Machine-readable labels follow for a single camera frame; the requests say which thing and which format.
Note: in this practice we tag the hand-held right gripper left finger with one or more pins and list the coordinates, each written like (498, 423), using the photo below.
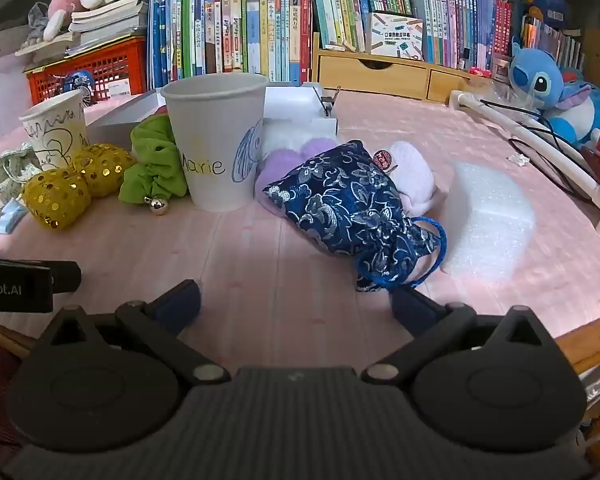
(182, 305)

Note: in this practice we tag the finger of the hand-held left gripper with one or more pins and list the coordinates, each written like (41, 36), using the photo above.
(66, 276)

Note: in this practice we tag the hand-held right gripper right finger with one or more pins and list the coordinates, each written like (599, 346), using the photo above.
(410, 310)

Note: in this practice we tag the yellow sequin pouch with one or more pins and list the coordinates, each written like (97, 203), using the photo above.
(55, 200)
(105, 167)

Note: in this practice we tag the green scrunchie with bell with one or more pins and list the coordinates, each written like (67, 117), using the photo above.
(152, 160)

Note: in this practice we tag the purple plush toy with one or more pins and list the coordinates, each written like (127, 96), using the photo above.
(280, 165)

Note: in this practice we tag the white cardboard box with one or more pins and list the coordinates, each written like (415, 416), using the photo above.
(290, 102)

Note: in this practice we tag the white foam sheet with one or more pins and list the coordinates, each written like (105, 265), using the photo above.
(485, 220)

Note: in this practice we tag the paper cup black scribbles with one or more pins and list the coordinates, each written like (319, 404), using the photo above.
(55, 125)

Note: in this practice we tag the white paper cup blue drawing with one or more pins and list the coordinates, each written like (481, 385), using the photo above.
(210, 135)

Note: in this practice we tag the small white wrapper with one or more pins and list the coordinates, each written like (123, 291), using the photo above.
(519, 159)

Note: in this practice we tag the white board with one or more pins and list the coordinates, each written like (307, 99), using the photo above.
(2, 95)

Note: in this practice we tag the small bicycle model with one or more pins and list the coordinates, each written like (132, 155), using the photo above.
(77, 82)

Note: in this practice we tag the large red plastic basket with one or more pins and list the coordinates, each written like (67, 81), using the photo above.
(110, 67)

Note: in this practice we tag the black binder clip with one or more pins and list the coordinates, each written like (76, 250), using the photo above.
(330, 102)

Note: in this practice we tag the clear plastic bag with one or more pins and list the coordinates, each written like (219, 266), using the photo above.
(505, 92)

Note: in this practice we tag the wooden drawer organizer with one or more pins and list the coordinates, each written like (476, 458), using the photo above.
(370, 72)

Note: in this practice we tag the small pink trinkets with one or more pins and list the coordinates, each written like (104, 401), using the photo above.
(480, 71)

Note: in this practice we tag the grey cloth toy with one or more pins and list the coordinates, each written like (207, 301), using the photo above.
(36, 22)

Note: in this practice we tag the blue big-eared plush toy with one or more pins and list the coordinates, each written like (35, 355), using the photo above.
(535, 80)

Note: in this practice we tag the stack of lying books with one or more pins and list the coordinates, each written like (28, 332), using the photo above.
(110, 15)

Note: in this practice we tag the row of tall picture books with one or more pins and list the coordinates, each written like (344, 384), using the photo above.
(230, 35)

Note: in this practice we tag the white box colourful print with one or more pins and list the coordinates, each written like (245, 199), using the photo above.
(395, 35)

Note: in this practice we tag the row of blue purple books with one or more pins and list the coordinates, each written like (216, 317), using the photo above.
(455, 25)

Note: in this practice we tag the row of thin colourful books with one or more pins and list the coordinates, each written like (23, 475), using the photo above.
(555, 42)

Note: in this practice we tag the row of leaning green books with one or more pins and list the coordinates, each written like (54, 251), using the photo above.
(340, 5)

